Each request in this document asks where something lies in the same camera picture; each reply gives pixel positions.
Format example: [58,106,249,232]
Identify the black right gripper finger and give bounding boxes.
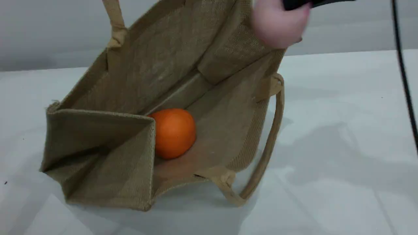
[282,0,357,11]

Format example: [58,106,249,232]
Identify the pink peach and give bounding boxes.
[251,0,311,49]

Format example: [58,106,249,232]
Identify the orange fruit with stem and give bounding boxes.
[148,108,197,160]

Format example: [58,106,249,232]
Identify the brown jute tote bag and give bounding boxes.
[39,0,288,211]

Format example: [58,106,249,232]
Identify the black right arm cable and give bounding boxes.
[391,0,418,155]

